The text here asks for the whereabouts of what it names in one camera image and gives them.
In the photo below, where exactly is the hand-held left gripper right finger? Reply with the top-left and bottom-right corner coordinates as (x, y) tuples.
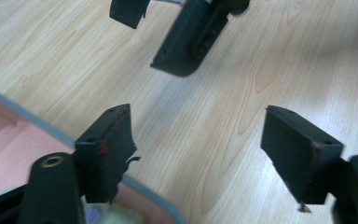
(260, 105), (345, 206)

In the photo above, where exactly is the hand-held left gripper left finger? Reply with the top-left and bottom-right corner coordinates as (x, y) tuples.
(74, 104), (142, 205)

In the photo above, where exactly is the green glove with purple patch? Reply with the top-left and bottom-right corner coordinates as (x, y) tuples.
(79, 195), (145, 224)

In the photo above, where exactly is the pink box with grey rim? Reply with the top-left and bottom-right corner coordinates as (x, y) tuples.
(0, 83), (189, 224)

